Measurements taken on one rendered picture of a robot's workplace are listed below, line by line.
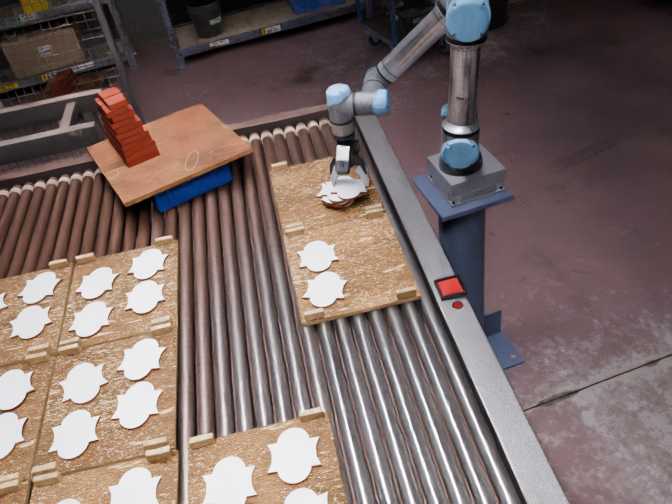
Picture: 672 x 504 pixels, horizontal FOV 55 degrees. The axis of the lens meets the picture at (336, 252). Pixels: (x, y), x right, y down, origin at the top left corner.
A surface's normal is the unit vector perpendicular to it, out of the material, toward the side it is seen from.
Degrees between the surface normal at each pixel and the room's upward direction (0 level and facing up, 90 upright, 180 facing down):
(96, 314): 0
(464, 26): 82
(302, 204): 0
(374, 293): 0
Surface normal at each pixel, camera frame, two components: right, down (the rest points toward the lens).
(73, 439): -0.14, -0.75
